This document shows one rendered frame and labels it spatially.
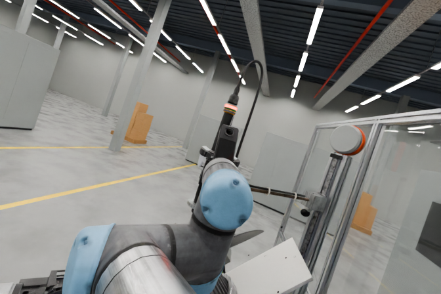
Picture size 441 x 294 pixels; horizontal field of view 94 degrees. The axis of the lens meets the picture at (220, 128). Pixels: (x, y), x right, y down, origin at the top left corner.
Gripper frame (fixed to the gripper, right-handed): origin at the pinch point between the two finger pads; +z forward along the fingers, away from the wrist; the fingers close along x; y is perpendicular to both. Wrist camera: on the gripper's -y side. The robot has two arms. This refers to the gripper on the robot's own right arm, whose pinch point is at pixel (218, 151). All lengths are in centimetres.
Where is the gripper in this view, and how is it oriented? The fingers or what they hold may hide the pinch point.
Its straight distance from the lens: 63.2
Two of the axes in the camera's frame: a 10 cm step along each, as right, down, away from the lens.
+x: 9.4, 3.3, 0.8
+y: -3.3, 9.4, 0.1
